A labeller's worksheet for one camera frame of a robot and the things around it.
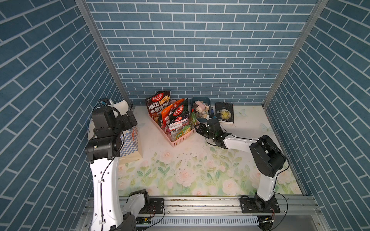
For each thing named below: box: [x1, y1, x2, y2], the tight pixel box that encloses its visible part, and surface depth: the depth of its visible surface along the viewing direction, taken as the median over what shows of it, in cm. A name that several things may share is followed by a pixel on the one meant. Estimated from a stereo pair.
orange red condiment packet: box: [161, 98, 185, 128], surface depth 88 cm
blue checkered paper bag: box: [119, 125, 143, 165], surface depth 82 cm
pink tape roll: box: [194, 101, 206, 114], surface depth 113 cm
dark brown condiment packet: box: [145, 90, 172, 123], surface depth 101 cm
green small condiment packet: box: [176, 124, 192, 140], surface depth 93 cm
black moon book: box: [214, 101, 235, 124], surface depth 118 cm
